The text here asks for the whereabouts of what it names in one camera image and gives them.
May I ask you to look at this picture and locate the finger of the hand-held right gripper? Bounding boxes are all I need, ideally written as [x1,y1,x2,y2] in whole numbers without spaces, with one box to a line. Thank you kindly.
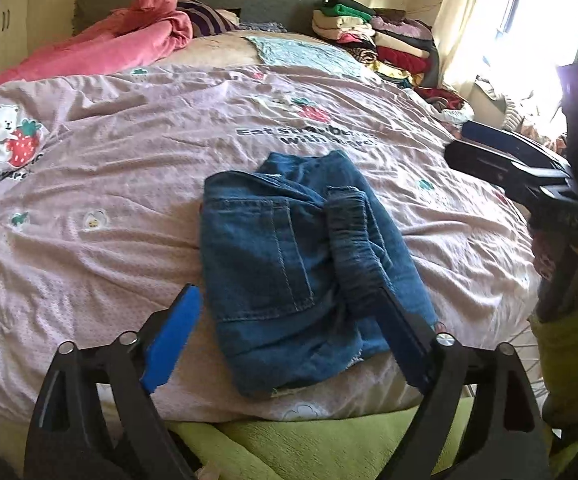
[461,120,572,173]
[444,140,578,206]

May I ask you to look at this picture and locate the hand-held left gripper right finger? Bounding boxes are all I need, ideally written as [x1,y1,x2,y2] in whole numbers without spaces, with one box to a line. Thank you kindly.
[371,287,552,480]

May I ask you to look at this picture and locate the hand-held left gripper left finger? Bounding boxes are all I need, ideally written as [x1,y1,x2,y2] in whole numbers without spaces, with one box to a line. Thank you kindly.
[23,283,204,480]

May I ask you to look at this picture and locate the blue denim pants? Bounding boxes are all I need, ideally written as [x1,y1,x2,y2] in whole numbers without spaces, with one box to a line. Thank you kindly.
[199,150,442,400]

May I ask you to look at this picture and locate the clothes on window sill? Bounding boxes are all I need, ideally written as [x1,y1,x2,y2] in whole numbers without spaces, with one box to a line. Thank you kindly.
[469,75,570,147]

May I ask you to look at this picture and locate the red crumpled clothes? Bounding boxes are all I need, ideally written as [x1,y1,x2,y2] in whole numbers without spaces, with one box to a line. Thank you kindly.
[414,85,474,122]

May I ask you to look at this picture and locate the cream curtain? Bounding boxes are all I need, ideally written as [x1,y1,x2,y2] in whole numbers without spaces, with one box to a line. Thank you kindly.
[434,0,524,92]

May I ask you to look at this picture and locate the person's lime green clothing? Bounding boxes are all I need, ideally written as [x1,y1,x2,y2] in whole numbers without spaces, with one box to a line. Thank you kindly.
[166,392,578,480]

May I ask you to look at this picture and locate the window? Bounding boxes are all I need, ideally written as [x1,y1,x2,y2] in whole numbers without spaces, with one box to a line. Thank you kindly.
[499,0,578,68]

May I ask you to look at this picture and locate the stack of folded clothes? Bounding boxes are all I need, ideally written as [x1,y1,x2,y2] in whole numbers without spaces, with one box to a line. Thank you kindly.
[312,0,442,91]

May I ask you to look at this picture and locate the pink printed duvet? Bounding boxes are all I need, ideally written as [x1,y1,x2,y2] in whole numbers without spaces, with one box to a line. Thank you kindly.
[0,62,544,421]

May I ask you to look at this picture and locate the light blue towel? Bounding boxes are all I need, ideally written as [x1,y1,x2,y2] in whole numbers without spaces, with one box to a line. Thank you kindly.
[245,35,370,78]

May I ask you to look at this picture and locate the beige bed sheet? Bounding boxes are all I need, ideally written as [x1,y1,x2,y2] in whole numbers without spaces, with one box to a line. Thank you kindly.
[166,30,280,68]

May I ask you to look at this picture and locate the coral pink blanket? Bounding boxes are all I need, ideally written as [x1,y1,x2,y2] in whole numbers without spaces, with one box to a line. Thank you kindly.
[0,0,193,102]

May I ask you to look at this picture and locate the purple striped cloth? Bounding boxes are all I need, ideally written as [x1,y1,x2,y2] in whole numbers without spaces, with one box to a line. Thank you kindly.
[176,0,242,38]

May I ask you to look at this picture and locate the white wire rack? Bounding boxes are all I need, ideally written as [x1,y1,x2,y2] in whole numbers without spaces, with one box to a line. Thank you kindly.
[511,327,547,403]

